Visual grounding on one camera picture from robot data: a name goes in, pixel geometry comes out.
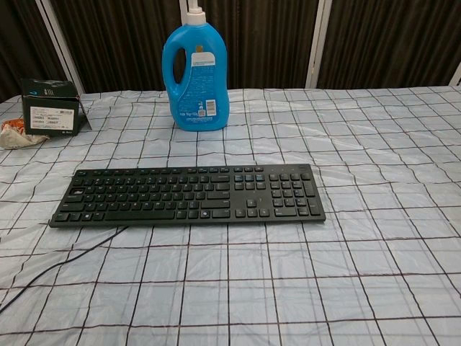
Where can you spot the black computer keyboard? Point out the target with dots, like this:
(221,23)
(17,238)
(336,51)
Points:
(180,194)

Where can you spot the crumpled orange white wrapper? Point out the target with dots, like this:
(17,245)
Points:
(14,138)

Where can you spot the light blue checked tablecloth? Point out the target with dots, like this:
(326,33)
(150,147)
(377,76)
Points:
(288,270)

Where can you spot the blue detergent pump bottle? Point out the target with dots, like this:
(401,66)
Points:
(201,90)

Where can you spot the dark folding screen panel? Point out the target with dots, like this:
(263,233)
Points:
(270,43)
(21,36)
(396,39)
(119,43)

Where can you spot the black cardboard product box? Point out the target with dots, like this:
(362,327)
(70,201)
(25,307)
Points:
(47,108)

